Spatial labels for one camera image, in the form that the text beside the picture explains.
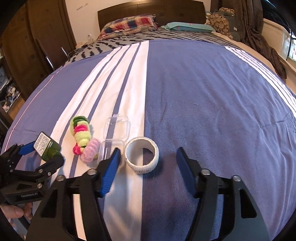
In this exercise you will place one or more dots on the teal pillow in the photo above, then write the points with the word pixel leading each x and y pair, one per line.
pixel 188 27

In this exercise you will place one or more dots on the blue white striped bedspread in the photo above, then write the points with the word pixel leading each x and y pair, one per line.
pixel 226 108

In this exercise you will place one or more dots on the plaid pillow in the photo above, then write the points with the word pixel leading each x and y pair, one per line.
pixel 128 26

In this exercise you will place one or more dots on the wooden wardrobe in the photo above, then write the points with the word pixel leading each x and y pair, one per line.
pixel 36 37

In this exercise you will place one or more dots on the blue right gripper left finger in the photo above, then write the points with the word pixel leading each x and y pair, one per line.
pixel 110 170

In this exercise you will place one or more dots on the clear plastic case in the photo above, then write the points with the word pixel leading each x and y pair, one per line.
pixel 115 134

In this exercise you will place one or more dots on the colourful pipe cleaner bundle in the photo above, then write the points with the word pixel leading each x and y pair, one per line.
pixel 86 146

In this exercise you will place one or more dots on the dark wooden headboard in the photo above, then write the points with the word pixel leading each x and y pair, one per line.
pixel 165 11

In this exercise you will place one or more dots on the white tape roll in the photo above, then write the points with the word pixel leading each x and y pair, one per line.
pixel 134 154

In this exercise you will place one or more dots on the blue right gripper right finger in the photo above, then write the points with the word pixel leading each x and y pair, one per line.
pixel 189 169

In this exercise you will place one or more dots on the person left hand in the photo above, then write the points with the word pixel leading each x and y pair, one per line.
pixel 11 212

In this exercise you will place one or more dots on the patterned cushion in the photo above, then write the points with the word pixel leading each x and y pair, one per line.
pixel 224 22

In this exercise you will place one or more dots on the brown curtain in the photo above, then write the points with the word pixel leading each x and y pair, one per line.
pixel 249 20

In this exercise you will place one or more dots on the black white patterned blanket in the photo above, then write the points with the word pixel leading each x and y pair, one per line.
pixel 101 46

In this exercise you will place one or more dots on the green bottle with label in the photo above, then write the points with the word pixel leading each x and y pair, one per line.
pixel 46 147

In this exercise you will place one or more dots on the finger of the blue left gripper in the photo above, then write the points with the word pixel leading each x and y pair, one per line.
pixel 27 148

